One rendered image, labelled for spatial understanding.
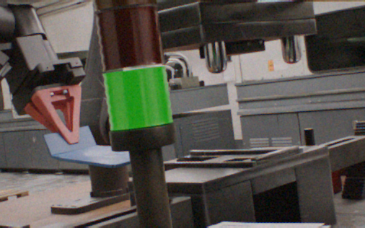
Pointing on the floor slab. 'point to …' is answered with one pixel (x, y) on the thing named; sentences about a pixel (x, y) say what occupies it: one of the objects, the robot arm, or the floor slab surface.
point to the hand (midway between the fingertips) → (71, 138)
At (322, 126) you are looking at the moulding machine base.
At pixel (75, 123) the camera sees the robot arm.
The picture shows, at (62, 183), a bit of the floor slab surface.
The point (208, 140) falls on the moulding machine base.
